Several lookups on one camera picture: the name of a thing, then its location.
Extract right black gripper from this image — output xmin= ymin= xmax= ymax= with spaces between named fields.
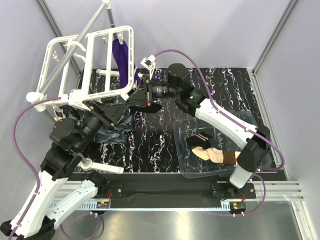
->
xmin=126 ymin=75 xmax=180 ymax=109

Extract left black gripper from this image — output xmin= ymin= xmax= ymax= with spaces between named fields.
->
xmin=75 ymin=99 xmax=130 ymax=152

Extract white plastic clip hanger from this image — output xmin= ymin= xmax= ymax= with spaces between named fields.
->
xmin=26 ymin=25 xmax=138 ymax=112

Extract black striped sock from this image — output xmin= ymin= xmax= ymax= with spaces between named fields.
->
xmin=144 ymin=103 xmax=162 ymax=114
xmin=185 ymin=132 xmax=213 ymax=150

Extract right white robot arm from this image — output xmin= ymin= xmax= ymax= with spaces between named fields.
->
xmin=136 ymin=63 xmax=272 ymax=199

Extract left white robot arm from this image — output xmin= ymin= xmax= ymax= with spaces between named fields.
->
xmin=0 ymin=103 xmax=124 ymax=240

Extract dark leaf patterned cloth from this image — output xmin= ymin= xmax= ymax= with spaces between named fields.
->
xmin=60 ymin=104 xmax=134 ymax=145

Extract black marbled mat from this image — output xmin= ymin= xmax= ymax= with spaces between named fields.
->
xmin=83 ymin=67 xmax=263 ymax=173

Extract purple sock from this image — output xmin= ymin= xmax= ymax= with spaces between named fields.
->
xmin=112 ymin=38 xmax=129 ymax=89

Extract clear plastic bin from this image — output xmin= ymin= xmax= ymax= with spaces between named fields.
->
xmin=172 ymin=111 xmax=272 ymax=179

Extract cream sock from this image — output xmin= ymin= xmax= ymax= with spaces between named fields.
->
xmin=192 ymin=146 xmax=224 ymax=164

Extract brown striped sock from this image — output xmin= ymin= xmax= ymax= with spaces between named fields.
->
xmin=222 ymin=150 xmax=241 ymax=167

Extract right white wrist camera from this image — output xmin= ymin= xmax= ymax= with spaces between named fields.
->
xmin=140 ymin=54 xmax=156 ymax=78

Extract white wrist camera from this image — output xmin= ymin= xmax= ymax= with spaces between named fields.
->
xmin=61 ymin=90 xmax=91 ymax=111
xmin=140 ymin=54 xmax=156 ymax=78

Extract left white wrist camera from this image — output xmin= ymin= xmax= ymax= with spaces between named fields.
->
xmin=61 ymin=90 xmax=91 ymax=111

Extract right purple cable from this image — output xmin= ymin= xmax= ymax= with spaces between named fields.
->
xmin=153 ymin=49 xmax=286 ymax=208

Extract purple cable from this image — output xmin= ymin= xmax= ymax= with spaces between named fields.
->
xmin=7 ymin=97 xmax=63 ymax=240
xmin=153 ymin=49 xmax=286 ymax=208

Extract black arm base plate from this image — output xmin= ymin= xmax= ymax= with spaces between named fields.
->
xmin=103 ymin=173 xmax=256 ymax=209

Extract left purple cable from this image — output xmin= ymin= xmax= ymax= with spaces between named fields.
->
xmin=7 ymin=97 xmax=63 ymax=240

